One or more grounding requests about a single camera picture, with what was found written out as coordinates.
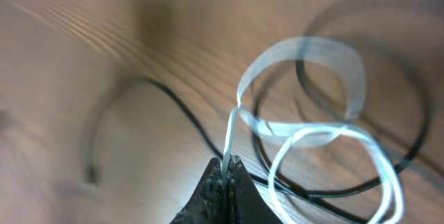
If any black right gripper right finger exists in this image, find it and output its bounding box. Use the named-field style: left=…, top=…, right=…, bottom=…
left=227, top=155, right=282, bottom=224

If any black USB cable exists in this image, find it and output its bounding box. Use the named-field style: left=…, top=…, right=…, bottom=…
left=83, top=0, right=433, bottom=224

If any white USB cable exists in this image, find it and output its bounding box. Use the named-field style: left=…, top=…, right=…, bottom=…
left=221, top=35, right=405, bottom=224

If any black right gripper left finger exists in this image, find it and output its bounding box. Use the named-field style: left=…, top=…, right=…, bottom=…
left=170, top=158, right=225, bottom=224

